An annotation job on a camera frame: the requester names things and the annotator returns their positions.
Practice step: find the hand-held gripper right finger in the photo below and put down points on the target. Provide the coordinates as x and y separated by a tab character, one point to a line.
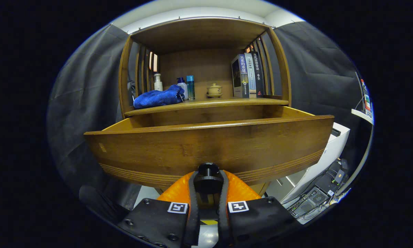
223	213

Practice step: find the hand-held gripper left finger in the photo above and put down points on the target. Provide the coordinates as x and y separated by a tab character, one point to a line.
193	213

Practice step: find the wooden drawer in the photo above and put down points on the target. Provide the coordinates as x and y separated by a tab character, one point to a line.
210	144

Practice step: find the white low cabinet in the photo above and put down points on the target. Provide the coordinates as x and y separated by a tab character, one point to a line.
330	151

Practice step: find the black device on white cabinet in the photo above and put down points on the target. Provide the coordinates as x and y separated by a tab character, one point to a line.
335	132

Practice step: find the wooden cabinet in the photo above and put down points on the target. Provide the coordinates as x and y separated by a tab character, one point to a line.
199	38

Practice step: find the black computer case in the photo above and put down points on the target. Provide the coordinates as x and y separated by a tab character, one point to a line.
313	199

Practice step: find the blue towel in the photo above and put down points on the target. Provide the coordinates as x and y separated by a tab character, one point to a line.
158	98

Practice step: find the beige lidded teacup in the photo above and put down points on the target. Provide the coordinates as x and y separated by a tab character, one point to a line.
214	90

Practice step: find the teal bottle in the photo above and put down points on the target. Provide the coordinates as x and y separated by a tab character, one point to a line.
190	88

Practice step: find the white bottle with blue cap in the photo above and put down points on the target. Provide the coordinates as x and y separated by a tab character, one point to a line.
183	88

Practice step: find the white pump bottle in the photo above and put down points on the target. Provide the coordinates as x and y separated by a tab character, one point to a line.
158	85

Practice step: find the book with blue spine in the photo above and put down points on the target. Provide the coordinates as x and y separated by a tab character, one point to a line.
242	75

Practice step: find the book with pale spine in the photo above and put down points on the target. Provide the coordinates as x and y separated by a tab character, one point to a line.
250	75

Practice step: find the book with black spine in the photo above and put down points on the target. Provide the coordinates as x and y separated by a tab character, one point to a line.
259	75

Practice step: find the white side desk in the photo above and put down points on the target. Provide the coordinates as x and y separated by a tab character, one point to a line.
361	115

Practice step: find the water bottle with red cap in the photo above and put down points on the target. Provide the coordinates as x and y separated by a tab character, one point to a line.
366	101

